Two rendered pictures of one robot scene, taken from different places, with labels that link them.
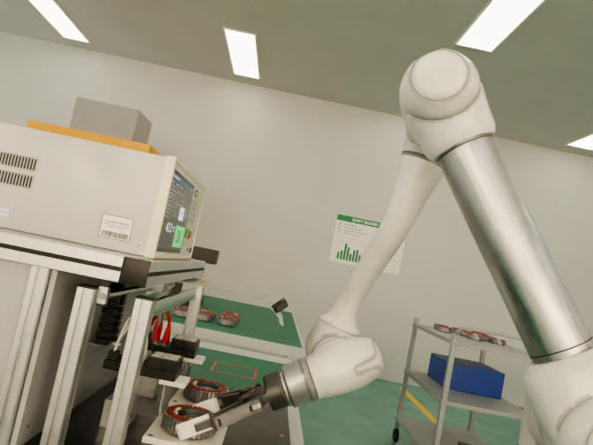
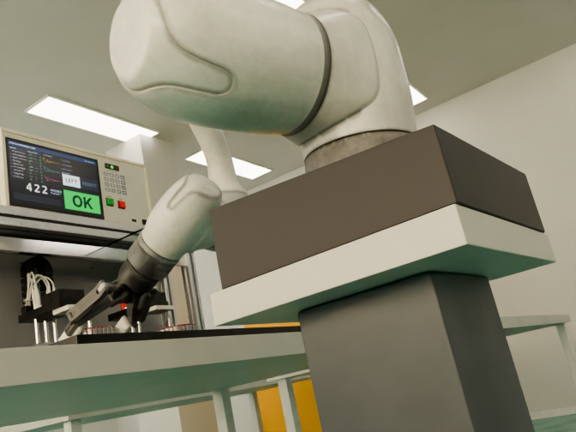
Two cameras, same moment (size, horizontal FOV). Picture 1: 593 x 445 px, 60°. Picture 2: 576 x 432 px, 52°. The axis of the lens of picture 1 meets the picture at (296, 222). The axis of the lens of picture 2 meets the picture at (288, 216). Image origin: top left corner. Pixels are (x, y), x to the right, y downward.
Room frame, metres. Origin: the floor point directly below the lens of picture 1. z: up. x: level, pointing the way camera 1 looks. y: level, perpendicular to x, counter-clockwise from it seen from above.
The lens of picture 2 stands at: (0.32, -0.89, 0.61)
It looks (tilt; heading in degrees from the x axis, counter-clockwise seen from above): 17 degrees up; 33
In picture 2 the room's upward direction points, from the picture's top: 12 degrees counter-clockwise
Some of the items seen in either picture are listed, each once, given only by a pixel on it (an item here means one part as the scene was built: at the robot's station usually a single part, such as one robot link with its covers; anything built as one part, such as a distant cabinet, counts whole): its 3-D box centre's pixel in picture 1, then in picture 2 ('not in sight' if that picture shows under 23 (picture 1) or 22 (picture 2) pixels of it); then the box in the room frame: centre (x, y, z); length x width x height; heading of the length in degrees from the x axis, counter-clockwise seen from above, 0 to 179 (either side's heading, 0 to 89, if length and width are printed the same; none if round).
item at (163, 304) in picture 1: (177, 298); (96, 253); (1.21, 0.24, 1.03); 0.62 x 0.01 x 0.03; 1
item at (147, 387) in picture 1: (149, 381); not in sight; (1.33, 0.28, 0.80); 0.08 x 0.05 x 0.06; 1
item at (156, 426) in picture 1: (187, 433); not in sight; (1.09, 0.13, 0.78); 0.15 x 0.15 x 0.01; 1
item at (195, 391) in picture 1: (206, 391); (176, 335); (1.33, 0.14, 0.80); 0.11 x 0.11 x 0.04
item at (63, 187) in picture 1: (104, 199); (39, 210); (1.21, 0.46, 1.22); 0.44 x 0.39 x 0.20; 1
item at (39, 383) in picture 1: (101, 331); (61, 312); (1.20, 0.39, 0.92); 0.66 x 0.01 x 0.30; 1
